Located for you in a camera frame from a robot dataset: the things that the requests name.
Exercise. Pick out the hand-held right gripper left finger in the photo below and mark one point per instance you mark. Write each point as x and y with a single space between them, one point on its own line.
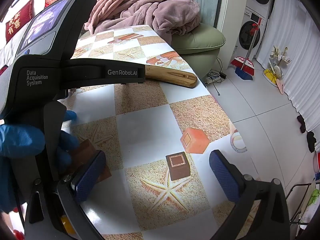
90 177

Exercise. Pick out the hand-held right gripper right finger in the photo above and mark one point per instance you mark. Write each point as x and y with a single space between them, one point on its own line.
222 177

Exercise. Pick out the person's left hand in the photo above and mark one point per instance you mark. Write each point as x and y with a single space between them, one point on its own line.
20 140

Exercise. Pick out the plain red cushion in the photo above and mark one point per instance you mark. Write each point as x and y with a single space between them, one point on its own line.
25 11

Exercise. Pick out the black folding rack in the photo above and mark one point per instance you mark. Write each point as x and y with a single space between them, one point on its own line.
291 191

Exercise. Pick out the white green cloth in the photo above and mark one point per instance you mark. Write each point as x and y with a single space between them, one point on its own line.
312 197

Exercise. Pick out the dark slipper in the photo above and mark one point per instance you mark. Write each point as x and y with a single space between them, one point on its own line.
311 142
301 123

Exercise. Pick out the red plastic basin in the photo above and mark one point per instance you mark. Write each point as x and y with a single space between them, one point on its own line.
317 161

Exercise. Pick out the white power strip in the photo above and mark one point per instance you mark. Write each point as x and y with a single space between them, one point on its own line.
212 79

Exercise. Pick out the blue dustpan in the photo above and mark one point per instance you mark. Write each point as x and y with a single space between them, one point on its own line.
243 75

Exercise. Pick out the clothes hanger pile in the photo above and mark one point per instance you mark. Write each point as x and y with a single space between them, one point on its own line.
273 75

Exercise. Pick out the red broom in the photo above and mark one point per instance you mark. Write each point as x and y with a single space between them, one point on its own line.
243 63

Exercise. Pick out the pink fleece blanket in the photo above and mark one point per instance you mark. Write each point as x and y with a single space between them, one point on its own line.
150 7

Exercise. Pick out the green leather sofa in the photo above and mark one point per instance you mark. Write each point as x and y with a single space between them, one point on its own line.
200 42

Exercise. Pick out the white curtain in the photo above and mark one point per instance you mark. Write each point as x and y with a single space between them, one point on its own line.
295 55

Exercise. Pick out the white washing machine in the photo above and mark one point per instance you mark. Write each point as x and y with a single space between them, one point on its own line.
250 36

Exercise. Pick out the grey ribbed panel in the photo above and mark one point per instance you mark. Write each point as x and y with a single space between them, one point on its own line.
207 0

